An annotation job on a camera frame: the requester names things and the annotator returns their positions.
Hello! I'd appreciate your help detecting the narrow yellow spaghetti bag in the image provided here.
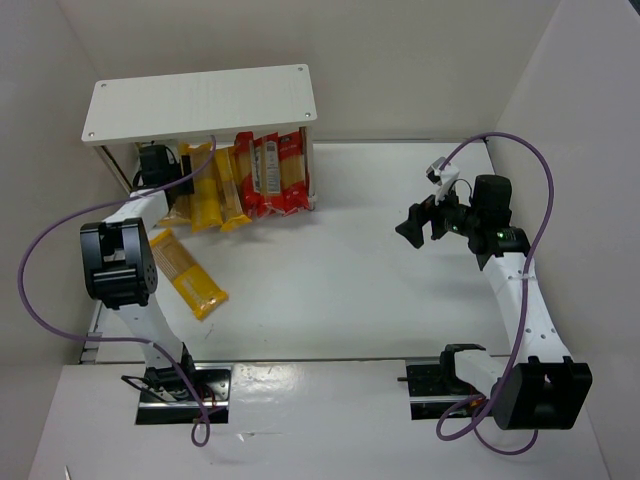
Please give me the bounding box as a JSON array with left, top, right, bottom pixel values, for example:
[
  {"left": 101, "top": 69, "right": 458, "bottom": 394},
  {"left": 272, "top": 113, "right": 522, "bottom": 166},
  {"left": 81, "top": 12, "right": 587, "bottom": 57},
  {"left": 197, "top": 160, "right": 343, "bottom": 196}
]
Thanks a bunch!
[{"left": 214, "top": 147, "right": 251, "bottom": 232}]

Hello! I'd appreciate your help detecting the red spaghetti bag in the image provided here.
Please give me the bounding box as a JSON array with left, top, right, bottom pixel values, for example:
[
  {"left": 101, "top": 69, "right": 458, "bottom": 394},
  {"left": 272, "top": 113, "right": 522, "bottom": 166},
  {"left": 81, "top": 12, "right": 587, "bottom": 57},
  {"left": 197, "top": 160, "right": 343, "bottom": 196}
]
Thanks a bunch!
[
  {"left": 234, "top": 132, "right": 269, "bottom": 218},
  {"left": 260, "top": 131, "right": 310, "bottom": 216}
]

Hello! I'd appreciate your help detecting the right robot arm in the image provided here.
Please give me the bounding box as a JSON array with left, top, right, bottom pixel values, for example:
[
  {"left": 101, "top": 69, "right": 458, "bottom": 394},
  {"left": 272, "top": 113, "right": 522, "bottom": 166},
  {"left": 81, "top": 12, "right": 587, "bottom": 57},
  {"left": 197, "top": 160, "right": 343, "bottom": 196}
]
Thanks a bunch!
[{"left": 396, "top": 172, "right": 593, "bottom": 430}]

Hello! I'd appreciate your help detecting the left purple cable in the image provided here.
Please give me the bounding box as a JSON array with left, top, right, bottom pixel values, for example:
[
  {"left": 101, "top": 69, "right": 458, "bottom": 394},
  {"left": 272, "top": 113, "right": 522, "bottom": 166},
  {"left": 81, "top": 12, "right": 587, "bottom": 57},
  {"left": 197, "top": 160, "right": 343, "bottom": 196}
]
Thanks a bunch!
[{"left": 17, "top": 133, "right": 219, "bottom": 446}]

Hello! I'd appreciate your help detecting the red spaghetti bag left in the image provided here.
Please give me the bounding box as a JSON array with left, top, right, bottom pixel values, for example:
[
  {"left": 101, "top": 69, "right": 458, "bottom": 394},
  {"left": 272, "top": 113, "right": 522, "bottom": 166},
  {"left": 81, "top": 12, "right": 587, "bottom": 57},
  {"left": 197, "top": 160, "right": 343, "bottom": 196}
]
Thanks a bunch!
[{"left": 234, "top": 132, "right": 269, "bottom": 218}]

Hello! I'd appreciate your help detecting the yellow spaghetti bag on shelf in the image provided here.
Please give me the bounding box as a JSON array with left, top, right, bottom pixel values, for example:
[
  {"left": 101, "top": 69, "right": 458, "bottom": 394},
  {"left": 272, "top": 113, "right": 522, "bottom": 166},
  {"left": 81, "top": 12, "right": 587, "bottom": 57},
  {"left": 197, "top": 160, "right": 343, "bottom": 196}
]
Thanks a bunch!
[{"left": 185, "top": 143, "right": 223, "bottom": 233}]

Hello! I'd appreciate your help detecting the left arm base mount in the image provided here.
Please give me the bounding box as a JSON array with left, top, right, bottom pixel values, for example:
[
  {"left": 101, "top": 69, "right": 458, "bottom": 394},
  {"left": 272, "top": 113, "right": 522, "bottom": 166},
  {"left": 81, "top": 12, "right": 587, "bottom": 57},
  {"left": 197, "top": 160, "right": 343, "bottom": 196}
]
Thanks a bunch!
[{"left": 121, "top": 363, "right": 232, "bottom": 426}]

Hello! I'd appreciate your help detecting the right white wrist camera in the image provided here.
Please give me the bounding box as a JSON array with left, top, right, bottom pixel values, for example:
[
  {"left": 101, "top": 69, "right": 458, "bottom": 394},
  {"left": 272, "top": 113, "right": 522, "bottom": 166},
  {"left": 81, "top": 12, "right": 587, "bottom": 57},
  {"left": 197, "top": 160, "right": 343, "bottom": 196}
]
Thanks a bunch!
[{"left": 426, "top": 157, "right": 460, "bottom": 205}]

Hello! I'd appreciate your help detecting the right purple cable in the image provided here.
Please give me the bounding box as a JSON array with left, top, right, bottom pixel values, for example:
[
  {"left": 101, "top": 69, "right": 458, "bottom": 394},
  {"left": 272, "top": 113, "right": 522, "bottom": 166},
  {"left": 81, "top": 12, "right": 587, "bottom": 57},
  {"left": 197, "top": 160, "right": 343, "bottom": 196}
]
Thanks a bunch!
[{"left": 436, "top": 131, "right": 555, "bottom": 455}]

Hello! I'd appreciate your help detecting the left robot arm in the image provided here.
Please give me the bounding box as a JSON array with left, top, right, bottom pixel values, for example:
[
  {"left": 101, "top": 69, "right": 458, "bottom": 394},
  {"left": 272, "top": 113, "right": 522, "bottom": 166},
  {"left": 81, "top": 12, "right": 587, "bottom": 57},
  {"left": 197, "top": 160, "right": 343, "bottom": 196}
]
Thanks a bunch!
[{"left": 80, "top": 144, "right": 195, "bottom": 401}]

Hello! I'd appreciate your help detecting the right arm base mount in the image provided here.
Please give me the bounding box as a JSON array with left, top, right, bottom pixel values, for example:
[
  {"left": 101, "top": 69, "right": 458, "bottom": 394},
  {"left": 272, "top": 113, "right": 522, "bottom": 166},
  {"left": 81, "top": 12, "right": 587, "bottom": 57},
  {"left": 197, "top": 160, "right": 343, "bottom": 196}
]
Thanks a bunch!
[{"left": 397, "top": 352, "right": 480, "bottom": 420}]

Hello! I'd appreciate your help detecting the purple cable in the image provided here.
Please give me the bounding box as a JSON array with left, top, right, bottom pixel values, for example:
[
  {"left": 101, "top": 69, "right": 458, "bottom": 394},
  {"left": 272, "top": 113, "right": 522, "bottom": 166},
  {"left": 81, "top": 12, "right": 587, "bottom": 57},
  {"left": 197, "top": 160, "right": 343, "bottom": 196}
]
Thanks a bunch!
[
  {"left": 436, "top": 131, "right": 555, "bottom": 455},
  {"left": 17, "top": 133, "right": 219, "bottom": 446}
]

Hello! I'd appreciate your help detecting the yellow spaghetti bag table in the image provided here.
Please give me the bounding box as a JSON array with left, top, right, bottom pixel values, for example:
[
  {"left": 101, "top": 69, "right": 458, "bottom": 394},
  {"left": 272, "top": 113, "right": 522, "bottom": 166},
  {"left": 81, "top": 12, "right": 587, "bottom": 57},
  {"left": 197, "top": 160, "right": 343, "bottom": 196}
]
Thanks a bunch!
[
  {"left": 158, "top": 147, "right": 194, "bottom": 227},
  {"left": 150, "top": 229, "right": 229, "bottom": 321}
]

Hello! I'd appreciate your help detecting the white two-tier shelf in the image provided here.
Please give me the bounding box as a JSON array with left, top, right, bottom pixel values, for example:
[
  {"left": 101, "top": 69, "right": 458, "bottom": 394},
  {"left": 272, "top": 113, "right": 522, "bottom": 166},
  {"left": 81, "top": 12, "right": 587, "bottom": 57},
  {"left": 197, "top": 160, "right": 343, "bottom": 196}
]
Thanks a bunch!
[{"left": 82, "top": 65, "right": 317, "bottom": 210}]

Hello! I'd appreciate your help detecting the red spaghetti bag right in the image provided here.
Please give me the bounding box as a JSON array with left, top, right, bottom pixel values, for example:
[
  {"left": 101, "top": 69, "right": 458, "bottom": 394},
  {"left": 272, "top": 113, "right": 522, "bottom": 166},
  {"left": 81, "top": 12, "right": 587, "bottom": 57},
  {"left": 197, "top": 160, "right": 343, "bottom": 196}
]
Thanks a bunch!
[{"left": 260, "top": 131, "right": 310, "bottom": 216}]

